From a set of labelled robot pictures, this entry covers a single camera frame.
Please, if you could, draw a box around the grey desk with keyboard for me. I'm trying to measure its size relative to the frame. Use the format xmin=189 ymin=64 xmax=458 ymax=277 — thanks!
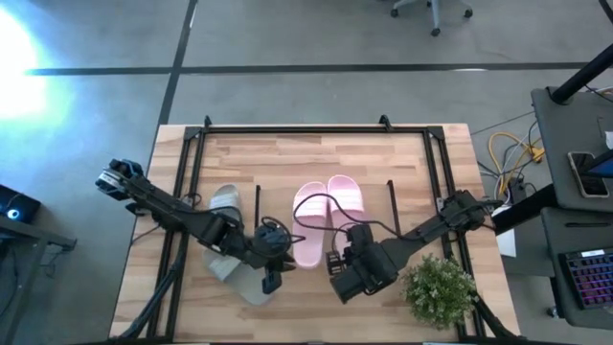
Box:
xmin=540 ymin=206 xmax=613 ymax=332

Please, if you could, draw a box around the black smartphone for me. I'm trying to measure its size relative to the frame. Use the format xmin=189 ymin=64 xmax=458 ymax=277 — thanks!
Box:
xmin=567 ymin=150 xmax=610 ymax=198

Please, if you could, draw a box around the grey office chair base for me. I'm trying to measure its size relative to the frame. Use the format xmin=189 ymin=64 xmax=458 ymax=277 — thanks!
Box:
xmin=390 ymin=0 xmax=474 ymax=38

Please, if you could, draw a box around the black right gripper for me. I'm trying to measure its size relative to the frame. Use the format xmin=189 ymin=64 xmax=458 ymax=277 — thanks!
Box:
xmin=326 ymin=223 xmax=399 ymax=305

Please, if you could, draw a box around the black round pole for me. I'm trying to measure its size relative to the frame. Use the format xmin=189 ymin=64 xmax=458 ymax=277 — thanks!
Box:
xmin=550 ymin=45 xmax=613 ymax=104

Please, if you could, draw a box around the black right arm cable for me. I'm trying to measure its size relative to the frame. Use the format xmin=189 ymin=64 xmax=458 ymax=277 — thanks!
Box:
xmin=291 ymin=191 xmax=401 ymax=241

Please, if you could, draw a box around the white paper sheet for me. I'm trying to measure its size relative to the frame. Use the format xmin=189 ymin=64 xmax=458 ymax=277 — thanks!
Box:
xmin=491 ymin=204 xmax=518 ymax=260

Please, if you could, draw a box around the pink rubber slide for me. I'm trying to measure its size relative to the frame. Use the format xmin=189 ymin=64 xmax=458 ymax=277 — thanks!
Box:
xmin=327 ymin=174 xmax=366 ymax=232
xmin=291 ymin=180 xmax=329 ymax=269

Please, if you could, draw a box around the black power strip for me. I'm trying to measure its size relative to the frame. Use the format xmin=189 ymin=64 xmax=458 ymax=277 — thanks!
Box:
xmin=506 ymin=175 xmax=529 ymax=206

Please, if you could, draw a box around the black device with blue light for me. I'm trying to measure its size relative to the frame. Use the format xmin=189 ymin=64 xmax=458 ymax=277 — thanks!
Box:
xmin=0 ymin=184 xmax=42 ymax=225

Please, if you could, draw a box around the yellow cable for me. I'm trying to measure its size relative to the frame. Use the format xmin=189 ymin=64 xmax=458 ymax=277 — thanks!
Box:
xmin=488 ymin=131 xmax=546 ymax=193

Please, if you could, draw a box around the wooden shelf with black sides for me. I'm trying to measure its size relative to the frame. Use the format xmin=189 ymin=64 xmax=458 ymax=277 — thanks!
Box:
xmin=252 ymin=179 xmax=402 ymax=258

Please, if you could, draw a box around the grey metal stand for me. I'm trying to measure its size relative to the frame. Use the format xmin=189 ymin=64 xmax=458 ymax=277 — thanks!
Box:
xmin=0 ymin=215 xmax=78 ymax=345

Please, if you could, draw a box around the black square beam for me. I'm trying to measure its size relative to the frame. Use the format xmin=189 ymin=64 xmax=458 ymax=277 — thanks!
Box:
xmin=490 ymin=184 xmax=559 ymax=236

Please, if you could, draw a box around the small green artificial plant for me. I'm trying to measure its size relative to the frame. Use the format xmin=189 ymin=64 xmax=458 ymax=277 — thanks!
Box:
xmin=401 ymin=253 xmax=480 ymax=332

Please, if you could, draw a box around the blue lit screen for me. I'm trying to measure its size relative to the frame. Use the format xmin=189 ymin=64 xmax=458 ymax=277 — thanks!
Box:
xmin=586 ymin=150 xmax=613 ymax=179

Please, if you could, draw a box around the backlit colourful keyboard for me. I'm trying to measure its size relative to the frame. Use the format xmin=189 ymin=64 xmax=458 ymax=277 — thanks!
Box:
xmin=558 ymin=247 xmax=613 ymax=311

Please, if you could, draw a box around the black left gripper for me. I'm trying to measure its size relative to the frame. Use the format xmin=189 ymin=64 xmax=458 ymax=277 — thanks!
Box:
xmin=248 ymin=220 xmax=296 ymax=294

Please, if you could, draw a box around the grey desk with phone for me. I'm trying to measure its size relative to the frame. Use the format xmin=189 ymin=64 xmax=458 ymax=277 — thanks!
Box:
xmin=530 ymin=85 xmax=613 ymax=215

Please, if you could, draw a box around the black aluminium table frame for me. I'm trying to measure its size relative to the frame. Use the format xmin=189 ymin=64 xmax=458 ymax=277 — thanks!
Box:
xmin=109 ymin=114 xmax=521 ymax=344

